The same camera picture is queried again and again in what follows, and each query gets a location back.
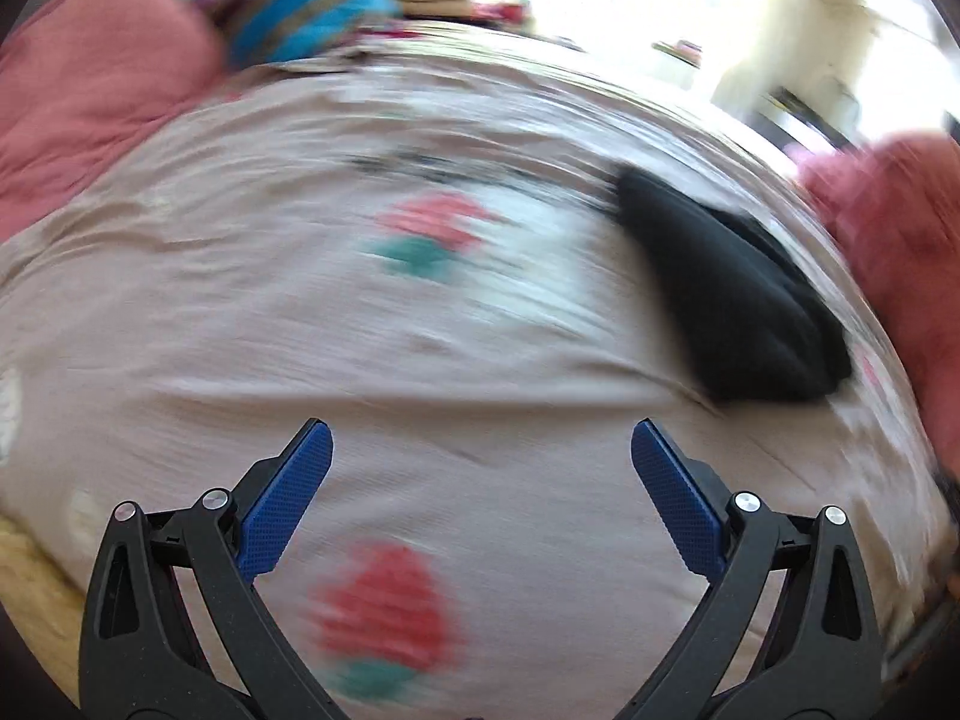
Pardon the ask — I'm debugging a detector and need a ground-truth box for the black sweater with orange cuffs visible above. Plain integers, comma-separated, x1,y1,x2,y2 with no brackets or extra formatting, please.
611,165,856,406

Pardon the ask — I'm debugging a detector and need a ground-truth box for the pink blanket left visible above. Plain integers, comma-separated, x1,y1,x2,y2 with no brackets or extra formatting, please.
0,0,233,241

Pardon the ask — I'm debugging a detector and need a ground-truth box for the beige fluffy blanket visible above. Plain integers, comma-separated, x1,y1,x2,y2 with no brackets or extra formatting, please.
0,517,87,691

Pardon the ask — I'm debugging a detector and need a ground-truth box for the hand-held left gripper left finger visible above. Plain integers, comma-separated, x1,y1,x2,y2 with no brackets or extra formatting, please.
79,418,335,720

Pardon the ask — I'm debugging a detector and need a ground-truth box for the white bedside table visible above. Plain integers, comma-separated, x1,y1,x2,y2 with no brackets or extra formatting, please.
712,67,863,151

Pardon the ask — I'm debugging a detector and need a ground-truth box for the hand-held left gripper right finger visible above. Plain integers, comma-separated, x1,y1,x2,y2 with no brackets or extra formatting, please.
630,420,886,720

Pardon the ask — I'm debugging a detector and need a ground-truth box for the blue striped pillow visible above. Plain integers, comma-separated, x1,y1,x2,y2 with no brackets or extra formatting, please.
191,0,402,68

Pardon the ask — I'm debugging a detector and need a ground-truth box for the crumpled pink blanket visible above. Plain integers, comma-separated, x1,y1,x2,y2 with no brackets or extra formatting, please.
795,131,960,481

